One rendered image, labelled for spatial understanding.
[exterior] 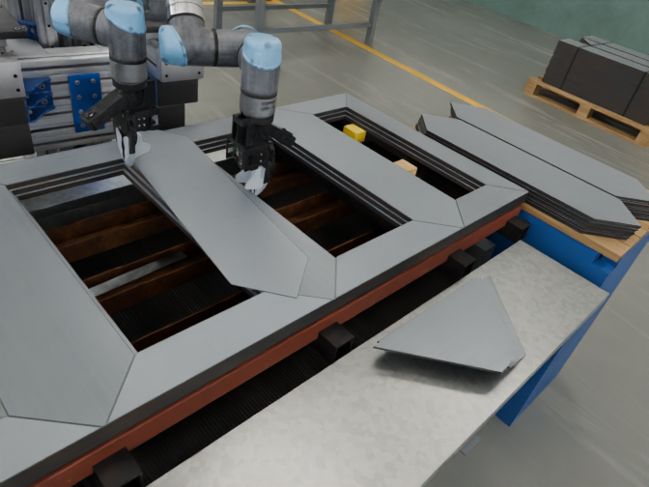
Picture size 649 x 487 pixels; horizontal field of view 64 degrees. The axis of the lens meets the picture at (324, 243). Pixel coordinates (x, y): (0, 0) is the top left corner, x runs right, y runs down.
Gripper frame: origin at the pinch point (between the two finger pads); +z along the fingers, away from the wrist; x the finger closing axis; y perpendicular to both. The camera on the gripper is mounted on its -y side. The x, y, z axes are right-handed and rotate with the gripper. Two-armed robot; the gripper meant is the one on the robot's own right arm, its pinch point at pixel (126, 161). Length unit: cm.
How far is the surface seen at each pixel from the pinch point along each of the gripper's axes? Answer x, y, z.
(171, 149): 1.8, 13.0, 0.5
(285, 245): -44.6, 12.5, 0.5
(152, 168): -4.5, 4.2, 0.6
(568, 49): 73, 444, 36
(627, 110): 4, 440, 64
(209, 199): -22.2, 8.5, 0.6
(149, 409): -62, -28, 3
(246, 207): -29.0, 14.1, 0.5
